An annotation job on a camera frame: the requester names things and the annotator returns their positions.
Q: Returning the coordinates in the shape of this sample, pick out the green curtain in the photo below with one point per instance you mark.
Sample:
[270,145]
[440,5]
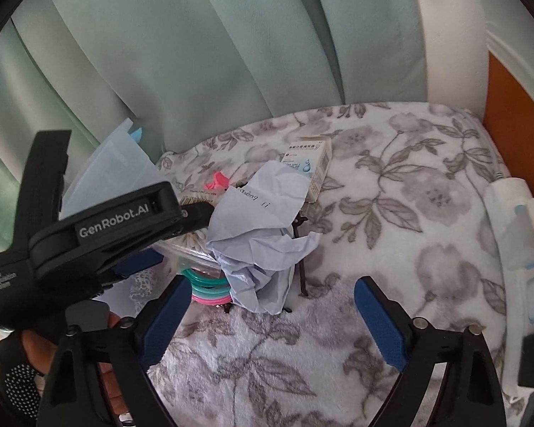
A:
[185,70]

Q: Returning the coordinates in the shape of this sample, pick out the clear plastic storage bin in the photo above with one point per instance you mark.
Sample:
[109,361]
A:
[117,167]

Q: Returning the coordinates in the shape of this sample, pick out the floral fleece blanket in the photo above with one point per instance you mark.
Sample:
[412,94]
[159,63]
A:
[401,202]

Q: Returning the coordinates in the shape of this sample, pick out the small medicine box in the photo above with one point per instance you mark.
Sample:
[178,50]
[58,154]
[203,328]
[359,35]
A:
[311,157]

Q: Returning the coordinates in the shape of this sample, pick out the left gloved hand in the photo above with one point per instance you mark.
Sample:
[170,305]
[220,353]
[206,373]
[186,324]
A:
[40,354]

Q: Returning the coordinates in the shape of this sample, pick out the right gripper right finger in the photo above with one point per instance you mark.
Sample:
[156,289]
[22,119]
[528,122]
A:
[470,393]

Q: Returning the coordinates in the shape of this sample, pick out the white paper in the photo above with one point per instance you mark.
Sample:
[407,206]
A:
[272,198]

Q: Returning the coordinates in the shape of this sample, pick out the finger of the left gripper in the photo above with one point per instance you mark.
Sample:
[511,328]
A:
[138,262]

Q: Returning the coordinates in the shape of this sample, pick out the black beaded headband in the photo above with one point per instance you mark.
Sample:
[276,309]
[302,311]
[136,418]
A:
[260,264]

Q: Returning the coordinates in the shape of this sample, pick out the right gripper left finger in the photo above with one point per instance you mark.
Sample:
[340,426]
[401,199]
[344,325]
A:
[75,394]

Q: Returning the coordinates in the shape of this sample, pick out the pink hair roller clip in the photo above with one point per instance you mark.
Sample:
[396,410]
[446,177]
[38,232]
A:
[220,182]

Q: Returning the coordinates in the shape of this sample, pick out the white power strip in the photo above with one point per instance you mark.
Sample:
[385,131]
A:
[510,207]

